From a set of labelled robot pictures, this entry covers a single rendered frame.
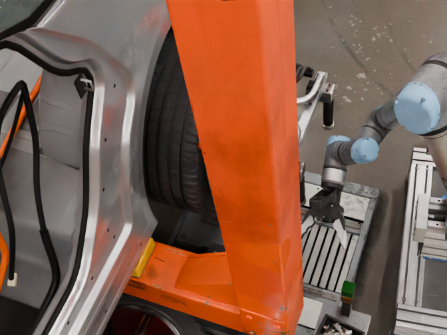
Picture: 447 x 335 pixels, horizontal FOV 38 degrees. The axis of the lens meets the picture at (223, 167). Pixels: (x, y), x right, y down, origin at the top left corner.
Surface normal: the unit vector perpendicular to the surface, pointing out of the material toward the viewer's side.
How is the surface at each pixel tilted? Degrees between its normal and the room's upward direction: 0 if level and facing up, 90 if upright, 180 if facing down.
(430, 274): 0
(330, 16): 0
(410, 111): 83
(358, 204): 0
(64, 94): 45
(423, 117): 84
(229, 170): 90
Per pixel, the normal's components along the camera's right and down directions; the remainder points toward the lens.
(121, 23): 0.93, 0.23
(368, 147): 0.47, -0.09
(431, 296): -0.11, -0.58
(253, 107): -0.37, 0.78
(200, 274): -0.63, -0.61
